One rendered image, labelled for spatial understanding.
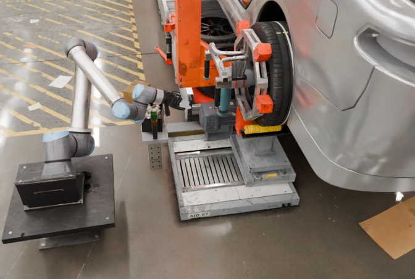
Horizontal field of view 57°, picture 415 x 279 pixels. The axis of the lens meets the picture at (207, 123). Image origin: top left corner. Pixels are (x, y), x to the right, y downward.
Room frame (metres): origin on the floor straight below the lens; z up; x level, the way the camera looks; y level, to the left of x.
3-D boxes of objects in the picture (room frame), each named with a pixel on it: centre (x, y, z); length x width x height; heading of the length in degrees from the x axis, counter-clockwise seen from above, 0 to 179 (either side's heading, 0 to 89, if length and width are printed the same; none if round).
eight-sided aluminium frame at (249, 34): (2.13, -0.25, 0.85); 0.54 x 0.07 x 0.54; 12
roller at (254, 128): (2.04, -0.37, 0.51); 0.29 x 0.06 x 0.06; 102
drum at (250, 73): (2.12, -0.18, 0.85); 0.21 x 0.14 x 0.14; 102
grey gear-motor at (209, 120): (2.43, -0.15, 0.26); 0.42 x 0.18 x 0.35; 102
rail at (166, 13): (3.80, 0.39, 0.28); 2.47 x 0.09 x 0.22; 12
